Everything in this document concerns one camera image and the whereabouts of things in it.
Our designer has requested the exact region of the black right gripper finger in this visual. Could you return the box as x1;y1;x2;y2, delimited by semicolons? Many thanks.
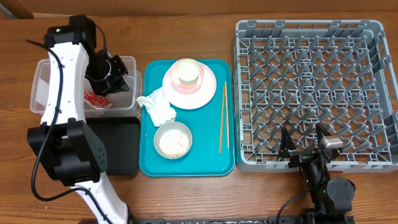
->
278;127;295;158
315;123;331;143

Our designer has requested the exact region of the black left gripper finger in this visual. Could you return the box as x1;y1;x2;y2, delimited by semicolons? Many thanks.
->
112;77;130;93
93;81;112;96

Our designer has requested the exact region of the red snack wrapper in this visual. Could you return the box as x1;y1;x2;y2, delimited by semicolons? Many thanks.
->
83;90;112;110

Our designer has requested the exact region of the white napkin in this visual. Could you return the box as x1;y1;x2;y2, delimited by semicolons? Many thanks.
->
136;87;177;127

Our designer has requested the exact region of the grey bowl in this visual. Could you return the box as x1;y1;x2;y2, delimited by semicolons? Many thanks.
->
154;121;193;159

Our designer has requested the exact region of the white rice pile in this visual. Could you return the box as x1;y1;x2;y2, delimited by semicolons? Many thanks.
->
159;129;190;158

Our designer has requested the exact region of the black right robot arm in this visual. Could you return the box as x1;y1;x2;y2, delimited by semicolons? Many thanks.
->
274;123;356;223

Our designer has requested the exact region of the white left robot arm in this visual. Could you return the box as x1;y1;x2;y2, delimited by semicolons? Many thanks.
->
27;15;134;223

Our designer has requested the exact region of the grey dishwasher rack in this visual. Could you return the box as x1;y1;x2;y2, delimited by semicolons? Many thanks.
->
233;20;397;172

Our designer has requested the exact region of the clear plastic bin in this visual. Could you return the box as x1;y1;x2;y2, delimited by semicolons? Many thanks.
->
30;50;142;125

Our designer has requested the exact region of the black tray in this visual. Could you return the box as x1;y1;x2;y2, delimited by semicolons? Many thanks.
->
86;117;141;177

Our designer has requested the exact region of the pale green cup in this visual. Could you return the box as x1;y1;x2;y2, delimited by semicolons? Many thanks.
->
177;58;200;86

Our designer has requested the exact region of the teal plastic tray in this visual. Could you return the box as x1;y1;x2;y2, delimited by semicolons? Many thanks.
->
139;59;235;177

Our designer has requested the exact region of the pink plate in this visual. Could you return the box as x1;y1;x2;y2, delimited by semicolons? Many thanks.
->
162;62;217;110

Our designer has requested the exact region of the left wooden chopstick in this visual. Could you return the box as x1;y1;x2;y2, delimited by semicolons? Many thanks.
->
218;85;225;154

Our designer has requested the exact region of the wooden chopstick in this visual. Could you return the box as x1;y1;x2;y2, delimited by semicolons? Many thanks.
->
218;85;225;154
224;82;230;149

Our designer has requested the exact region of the right wooden chopstick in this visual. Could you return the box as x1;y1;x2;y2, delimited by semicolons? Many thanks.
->
224;82;230;149

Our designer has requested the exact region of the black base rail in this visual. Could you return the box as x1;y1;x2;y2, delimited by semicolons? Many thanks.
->
127;215;355;224

